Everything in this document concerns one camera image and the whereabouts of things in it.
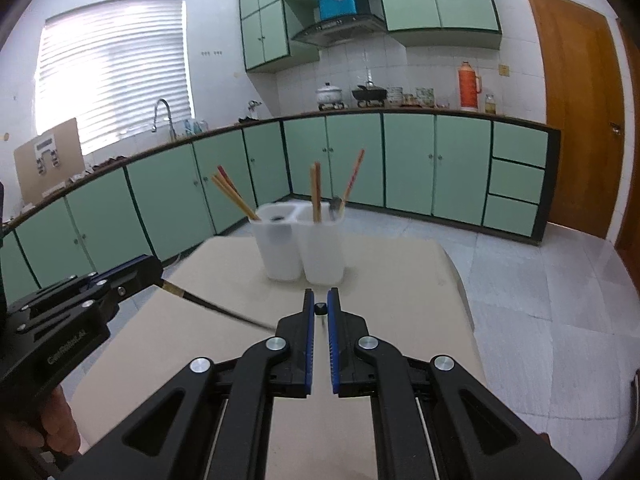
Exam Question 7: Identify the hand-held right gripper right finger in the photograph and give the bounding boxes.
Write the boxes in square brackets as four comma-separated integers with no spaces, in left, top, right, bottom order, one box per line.
[327,287,584,480]

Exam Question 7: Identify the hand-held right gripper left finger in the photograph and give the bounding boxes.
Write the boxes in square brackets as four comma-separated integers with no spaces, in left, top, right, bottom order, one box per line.
[59,288,316,480]

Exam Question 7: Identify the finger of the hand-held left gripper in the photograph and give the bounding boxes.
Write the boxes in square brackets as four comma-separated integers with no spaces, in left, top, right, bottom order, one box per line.
[10,255,164,317]
[15,272,164,334]

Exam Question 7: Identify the white two-compartment utensil holder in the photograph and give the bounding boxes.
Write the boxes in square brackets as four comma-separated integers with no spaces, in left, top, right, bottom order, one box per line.
[248,201,347,284]

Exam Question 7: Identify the red patterned chopstick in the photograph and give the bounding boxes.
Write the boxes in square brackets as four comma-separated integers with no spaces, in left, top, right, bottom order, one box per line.
[342,148,366,206]

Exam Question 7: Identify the person's left hand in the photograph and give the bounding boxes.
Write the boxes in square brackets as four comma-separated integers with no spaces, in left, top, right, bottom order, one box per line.
[4,387,82,458]

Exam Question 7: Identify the cardboard box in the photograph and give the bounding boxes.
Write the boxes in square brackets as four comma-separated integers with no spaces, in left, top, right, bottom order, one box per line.
[13,118,86,197]

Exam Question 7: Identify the metal kitchen faucet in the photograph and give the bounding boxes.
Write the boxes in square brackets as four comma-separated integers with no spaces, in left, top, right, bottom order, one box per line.
[151,98,176,142]

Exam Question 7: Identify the white window blinds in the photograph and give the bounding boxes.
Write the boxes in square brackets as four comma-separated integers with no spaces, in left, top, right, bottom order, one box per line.
[34,0,194,157]

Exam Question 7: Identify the green kitchen base cabinets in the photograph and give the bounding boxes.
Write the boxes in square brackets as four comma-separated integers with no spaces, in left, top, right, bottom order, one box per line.
[0,112,562,306]

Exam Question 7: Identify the gas stove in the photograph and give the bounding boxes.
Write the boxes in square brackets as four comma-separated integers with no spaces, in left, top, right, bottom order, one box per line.
[318,101,389,111]

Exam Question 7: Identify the white cooking pot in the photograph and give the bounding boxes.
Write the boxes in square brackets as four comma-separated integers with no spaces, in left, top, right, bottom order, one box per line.
[315,82,344,106]

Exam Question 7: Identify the black wok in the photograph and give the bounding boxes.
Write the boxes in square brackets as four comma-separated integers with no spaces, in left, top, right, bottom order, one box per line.
[351,81,389,102]

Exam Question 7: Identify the orange thermos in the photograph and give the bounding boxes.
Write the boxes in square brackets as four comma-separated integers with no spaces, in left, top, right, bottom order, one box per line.
[458,61,483,113]

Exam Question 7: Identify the range hood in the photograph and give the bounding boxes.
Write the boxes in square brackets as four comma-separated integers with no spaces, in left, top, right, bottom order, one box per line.
[291,14,386,49]

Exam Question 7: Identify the wooden door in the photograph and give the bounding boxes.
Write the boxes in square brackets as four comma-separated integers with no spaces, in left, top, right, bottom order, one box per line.
[524,0,626,241]
[615,19,640,262]

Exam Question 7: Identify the blue box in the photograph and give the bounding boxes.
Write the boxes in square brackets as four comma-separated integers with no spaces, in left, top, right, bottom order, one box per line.
[317,0,360,20]

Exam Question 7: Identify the green wall cabinet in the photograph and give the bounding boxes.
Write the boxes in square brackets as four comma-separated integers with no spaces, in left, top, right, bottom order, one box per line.
[238,0,321,74]
[374,0,503,50]

